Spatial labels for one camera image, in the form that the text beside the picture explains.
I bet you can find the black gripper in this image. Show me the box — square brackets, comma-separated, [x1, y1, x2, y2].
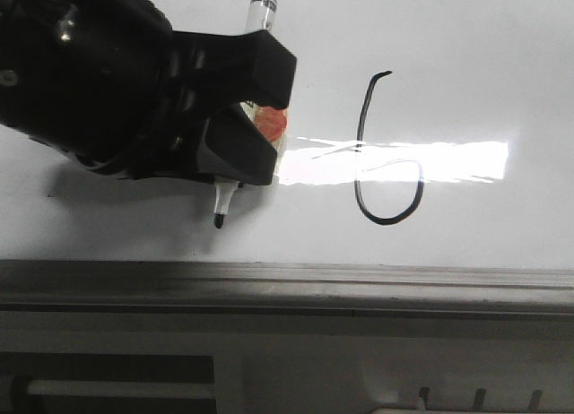
[0, 0, 212, 182]

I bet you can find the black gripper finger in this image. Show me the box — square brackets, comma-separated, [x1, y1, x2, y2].
[174, 30, 297, 109]
[196, 105, 276, 185]

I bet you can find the white whiteboard with grey frame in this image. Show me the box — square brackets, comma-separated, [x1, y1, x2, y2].
[1, 0, 573, 317]

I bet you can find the grey metal stand frame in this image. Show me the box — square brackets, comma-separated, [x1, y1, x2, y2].
[1, 311, 573, 413]

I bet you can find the black whiteboard marker with tape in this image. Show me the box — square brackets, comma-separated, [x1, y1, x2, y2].
[213, 0, 287, 229]

